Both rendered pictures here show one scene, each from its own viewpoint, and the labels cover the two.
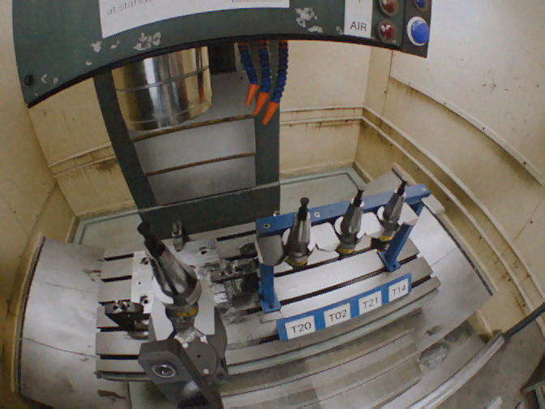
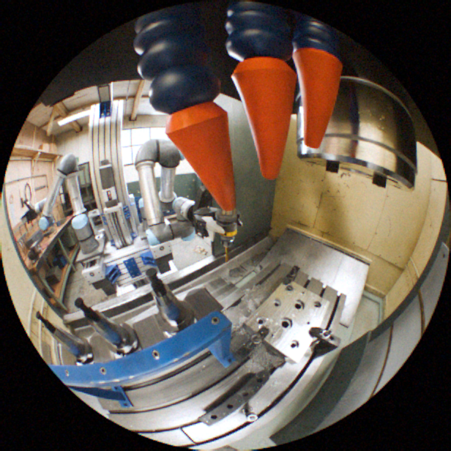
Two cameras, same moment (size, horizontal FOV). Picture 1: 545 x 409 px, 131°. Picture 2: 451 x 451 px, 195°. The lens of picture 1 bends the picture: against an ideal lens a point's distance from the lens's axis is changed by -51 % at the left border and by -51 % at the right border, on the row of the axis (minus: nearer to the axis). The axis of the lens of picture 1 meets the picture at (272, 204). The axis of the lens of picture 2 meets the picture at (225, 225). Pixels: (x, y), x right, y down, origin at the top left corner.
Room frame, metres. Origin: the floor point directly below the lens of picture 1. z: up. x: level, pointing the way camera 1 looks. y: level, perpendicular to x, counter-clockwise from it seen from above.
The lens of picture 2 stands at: (0.42, -0.01, 1.44)
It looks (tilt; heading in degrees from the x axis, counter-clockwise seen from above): 26 degrees down; 154
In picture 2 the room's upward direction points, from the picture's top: straight up
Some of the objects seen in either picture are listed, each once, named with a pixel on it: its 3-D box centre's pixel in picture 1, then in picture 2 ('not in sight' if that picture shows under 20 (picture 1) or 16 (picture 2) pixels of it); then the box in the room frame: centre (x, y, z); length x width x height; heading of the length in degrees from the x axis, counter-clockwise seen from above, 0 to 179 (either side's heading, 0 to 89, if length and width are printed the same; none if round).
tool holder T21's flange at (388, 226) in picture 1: (389, 219); (82, 351); (0.35, -0.26, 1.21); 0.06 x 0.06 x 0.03
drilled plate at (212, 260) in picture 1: (176, 278); (291, 316); (0.36, 0.29, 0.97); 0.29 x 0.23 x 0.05; 105
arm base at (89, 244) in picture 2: not in sight; (88, 241); (-0.39, -0.64, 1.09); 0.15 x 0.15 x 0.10
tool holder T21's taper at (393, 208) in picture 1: (395, 204); (65, 340); (0.35, -0.26, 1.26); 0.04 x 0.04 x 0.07
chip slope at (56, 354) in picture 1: (82, 319); (313, 276); (0.21, 0.82, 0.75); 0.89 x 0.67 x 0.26; 15
